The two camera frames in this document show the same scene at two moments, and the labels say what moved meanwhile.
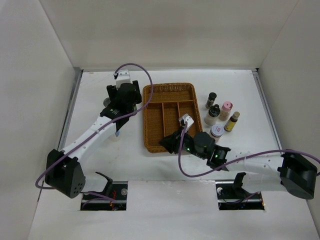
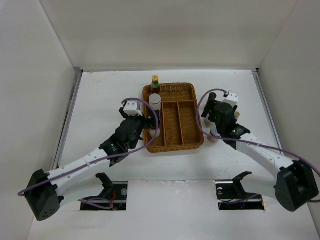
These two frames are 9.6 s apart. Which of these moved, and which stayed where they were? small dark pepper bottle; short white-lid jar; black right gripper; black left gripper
Moved: black left gripper; black right gripper
Stayed: small dark pepper bottle; short white-lid jar
